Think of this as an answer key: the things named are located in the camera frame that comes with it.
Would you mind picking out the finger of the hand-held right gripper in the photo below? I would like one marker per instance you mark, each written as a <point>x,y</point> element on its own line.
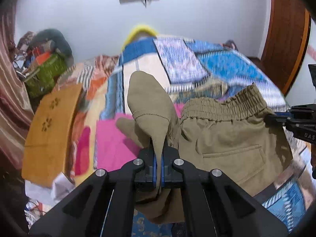
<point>275,121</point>
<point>302,109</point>

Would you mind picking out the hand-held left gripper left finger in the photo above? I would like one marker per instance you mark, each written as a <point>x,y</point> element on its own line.
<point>118,192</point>

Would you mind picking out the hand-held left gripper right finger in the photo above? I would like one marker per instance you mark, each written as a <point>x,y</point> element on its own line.
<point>197,192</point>

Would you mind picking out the olive khaki pants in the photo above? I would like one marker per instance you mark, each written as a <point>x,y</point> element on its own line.
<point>222,143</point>

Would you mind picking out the pink cloth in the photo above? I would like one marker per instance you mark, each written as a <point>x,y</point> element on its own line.
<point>113,143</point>

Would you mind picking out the white cloth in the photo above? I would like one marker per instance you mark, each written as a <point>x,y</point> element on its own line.
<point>49,190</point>

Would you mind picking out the wardrobe with heart-patterned sliding door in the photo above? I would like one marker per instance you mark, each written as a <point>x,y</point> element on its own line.
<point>284,34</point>

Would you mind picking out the wooden folding bed table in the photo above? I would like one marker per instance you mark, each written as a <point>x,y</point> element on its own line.
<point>49,133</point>

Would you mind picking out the blue patchwork blanket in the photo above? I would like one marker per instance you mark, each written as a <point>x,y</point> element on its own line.
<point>197,61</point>

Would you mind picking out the orange striped blanket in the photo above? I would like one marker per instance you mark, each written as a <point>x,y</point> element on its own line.
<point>88,79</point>

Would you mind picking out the green bag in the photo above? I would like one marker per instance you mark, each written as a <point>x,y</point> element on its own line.
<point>45,75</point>

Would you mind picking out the striped brown curtain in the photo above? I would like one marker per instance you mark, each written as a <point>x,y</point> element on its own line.
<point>12,98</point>

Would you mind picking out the pile of papers and boxes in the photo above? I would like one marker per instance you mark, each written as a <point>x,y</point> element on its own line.
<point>29,54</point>

